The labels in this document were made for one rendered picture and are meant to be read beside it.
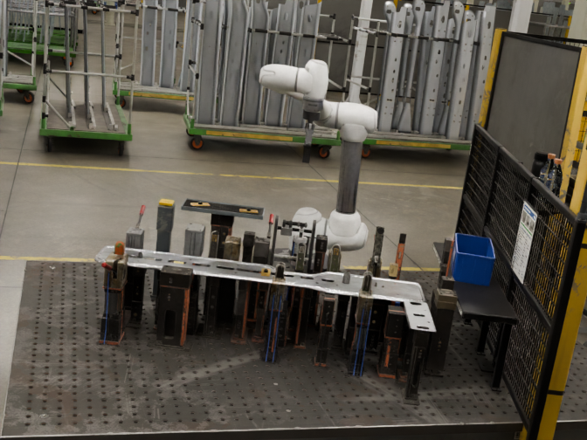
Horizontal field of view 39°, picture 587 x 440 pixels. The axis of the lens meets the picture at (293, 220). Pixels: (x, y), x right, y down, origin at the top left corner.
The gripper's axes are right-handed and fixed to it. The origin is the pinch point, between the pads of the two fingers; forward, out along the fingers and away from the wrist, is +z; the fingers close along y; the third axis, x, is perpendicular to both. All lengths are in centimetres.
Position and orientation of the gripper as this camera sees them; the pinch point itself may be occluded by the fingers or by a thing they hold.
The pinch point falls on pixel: (306, 156)
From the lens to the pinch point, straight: 363.1
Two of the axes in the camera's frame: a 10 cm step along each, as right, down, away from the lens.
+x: 9.9, 1.2, 0.1
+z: -1.2, 9.5, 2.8
